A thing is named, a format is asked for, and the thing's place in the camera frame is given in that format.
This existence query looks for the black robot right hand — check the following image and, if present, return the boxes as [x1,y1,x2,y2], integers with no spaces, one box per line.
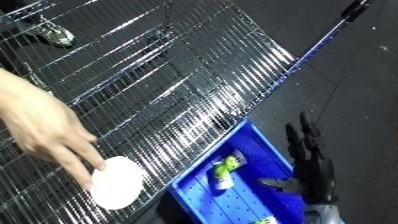
[255,111,342,205]

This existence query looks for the person's hand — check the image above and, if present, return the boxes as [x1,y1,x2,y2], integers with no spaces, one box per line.
[0,68,109,191]

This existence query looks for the white paper cup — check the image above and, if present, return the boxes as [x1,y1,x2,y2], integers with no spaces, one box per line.
[87,155,148,211]

